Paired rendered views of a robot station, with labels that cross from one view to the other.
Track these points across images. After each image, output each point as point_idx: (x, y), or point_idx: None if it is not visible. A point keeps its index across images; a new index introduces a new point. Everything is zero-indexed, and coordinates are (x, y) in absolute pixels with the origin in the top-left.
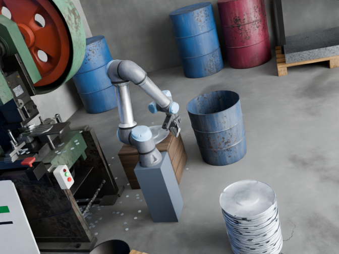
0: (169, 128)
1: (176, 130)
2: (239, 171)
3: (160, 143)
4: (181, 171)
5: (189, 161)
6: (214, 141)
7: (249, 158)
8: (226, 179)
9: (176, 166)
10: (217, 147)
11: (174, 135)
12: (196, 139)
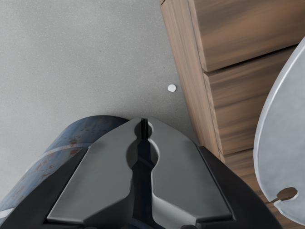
0: (218, 206)
1: (70, 178)
2: (24, 106)
3: (297, 32)
4: (175, 61)
5: (182, 120)
6: (47, 170)
7: (36, 153)
8: (34, 68)
9: (173, 37)
10: (56, 153)
11: (153, 123)
12: (142, 177)
